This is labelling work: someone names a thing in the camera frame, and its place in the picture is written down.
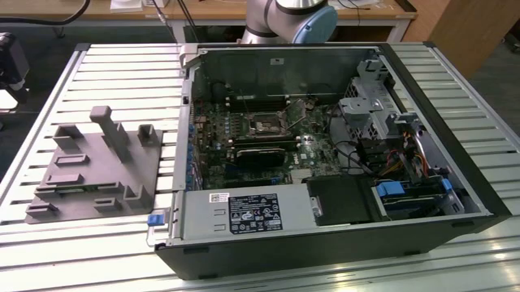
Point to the CPU socket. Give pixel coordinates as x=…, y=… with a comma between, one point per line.
x=266, y=124

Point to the wooden desk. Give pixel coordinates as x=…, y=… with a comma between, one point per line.
x=40, y=7

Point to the black PC case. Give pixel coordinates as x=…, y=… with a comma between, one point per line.
x=283, y=255

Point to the black drive box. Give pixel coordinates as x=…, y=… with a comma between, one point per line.
x=341, y=200

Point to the silver power supply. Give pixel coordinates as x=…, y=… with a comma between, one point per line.
x=203, y=213

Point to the white box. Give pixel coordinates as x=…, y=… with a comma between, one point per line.
x=126, y=6

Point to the blue drive clip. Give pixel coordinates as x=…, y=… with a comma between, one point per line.
x=446, y=185

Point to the hard disk in blue carrier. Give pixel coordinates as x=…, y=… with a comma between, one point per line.
x=389, y=188

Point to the metal disk bay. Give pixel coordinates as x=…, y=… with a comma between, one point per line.
x=357, y=112

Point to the black RAM slot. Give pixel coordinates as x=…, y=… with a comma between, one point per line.
x=259, y=105

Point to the blue case latch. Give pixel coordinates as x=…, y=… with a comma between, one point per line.
x=156, y=219

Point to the grey parts rack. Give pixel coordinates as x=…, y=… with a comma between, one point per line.
x=106, y=170

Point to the green motherboard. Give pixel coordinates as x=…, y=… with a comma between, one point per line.
x=321, y=152

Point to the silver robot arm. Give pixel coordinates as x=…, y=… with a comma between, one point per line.
x=259, y=15

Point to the wooden cabinet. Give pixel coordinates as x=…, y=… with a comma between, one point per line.
x=467, y=30

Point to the silver chipset heatsink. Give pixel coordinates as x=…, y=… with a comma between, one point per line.
x=301, y=175

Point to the metal locking lever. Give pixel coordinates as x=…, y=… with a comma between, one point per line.
x=245, y=102

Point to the black RAM stick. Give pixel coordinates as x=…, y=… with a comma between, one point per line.
x=263, y=139

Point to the green RAM stick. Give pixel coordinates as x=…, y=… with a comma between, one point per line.
x=76, y=190

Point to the black graphics card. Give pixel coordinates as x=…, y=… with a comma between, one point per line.
x=259, y=158

